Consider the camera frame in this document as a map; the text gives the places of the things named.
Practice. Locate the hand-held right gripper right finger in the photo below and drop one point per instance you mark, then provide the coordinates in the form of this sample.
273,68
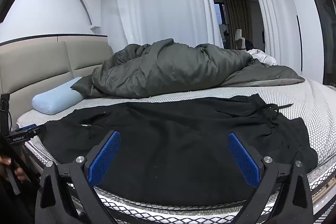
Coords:
244,161

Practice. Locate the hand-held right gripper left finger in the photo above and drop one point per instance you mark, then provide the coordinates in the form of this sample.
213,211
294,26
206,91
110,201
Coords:
105,158

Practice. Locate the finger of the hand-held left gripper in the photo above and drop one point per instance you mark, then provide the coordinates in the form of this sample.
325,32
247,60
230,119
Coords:
40,129

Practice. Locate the black pants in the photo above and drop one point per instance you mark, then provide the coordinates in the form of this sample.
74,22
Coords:
170,140

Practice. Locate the person's left hand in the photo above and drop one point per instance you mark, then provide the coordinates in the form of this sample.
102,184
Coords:
6,161

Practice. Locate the light blue pillow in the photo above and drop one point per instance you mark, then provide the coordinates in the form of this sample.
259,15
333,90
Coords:
55,99

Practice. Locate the beige padded headboard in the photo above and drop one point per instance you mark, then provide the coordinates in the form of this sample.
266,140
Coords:
39,66

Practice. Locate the honeycomb pattern mattress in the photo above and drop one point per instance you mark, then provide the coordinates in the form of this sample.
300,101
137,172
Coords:
309,98

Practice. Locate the white blanket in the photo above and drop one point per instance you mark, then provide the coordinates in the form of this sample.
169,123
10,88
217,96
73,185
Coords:
262,57

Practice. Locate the grey duvet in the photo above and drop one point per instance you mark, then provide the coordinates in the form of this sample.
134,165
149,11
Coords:
162,69

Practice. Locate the white office chair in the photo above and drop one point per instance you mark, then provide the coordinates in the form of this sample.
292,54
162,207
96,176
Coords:
239,37

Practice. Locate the brown curtain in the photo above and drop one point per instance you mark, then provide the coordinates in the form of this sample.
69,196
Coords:
237,19

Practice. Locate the white wardrobe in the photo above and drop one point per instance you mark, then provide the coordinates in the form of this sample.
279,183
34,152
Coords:
307,29

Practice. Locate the narrow white curtain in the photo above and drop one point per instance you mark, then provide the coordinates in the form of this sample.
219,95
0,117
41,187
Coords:
265,3

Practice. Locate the wide white curtain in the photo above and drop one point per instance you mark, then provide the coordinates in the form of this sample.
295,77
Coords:
162,3

